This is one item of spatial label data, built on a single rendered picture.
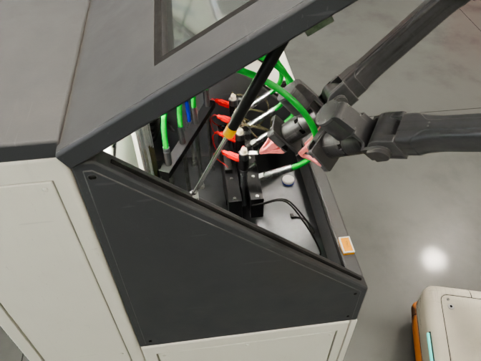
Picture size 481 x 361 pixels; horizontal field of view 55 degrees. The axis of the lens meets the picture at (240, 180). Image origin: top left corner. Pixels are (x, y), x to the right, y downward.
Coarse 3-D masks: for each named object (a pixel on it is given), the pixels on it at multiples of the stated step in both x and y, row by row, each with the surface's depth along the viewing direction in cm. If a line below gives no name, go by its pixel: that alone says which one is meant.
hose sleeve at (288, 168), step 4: (292, 164) 109; (276, 168) 112; (280, 168) 111; (284, 168) 110; (288, 168) 109; (268, 172) 113; (272, 172) 112; (276, 172) 111; (280, 172) 111; (284, 172) 110; (288, 172) 110; (268, 176) 113; (272, 176) 112
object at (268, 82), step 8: (240, 72) 94; (248, 72) 94; (272, 88) 94; (280, 88) 94; (288, 96) 95; (296, 104) 96; (304, 112) 97; (312, 120) 98; (312, 128) 99; (304, 160) 106; (296, 168) 109
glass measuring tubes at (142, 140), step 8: (144, 128) 114; (136, 136) 114; (144, 136) 116; (136, 144) 116; (144, 144) 117; (152, 144) 132; (136, 152) 118; (144, 152) 119; (152, 152) 130; (144, 160) 122; (152, 160) 127; (144, 168) 123; (152, 168) 125; (160, 176) 138
